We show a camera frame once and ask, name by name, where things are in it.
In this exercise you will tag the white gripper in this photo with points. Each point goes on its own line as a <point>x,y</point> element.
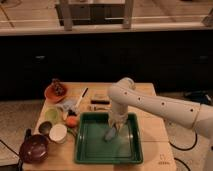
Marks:
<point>117,118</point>

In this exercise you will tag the grey-blue sponge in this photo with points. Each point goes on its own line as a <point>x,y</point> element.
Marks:
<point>110,134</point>

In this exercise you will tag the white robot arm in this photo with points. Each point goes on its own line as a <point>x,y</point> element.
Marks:
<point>191,115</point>

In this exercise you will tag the green plastic tray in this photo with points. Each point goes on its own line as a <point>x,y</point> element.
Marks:
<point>97,143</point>

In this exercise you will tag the dark rectangular block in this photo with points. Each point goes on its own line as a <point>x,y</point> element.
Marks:
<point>100,99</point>

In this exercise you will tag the small wooden stick toy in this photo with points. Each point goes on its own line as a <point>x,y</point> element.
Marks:
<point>96,108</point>

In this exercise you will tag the orange carrot toy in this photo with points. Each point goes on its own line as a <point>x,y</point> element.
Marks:
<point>71,121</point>

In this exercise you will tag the clear plastic bag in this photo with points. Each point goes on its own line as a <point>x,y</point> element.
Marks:
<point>67,105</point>

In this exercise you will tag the white round container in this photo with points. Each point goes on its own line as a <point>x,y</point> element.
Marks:
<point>58,133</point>

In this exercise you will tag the brown pinecone toy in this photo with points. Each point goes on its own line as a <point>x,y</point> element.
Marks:
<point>57,87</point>

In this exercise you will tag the green plastic cup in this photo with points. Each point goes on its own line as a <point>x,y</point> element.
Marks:
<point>52,115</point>

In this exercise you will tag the orange plate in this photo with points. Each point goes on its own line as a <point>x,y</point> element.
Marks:
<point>52,97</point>

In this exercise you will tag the small dark metal bowl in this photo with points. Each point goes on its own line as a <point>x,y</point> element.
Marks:
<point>45,127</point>

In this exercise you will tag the dark red pot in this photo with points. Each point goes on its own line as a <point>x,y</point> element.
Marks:
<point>34,148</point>

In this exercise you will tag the wooden chair frame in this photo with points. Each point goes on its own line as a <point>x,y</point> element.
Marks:
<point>94,12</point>

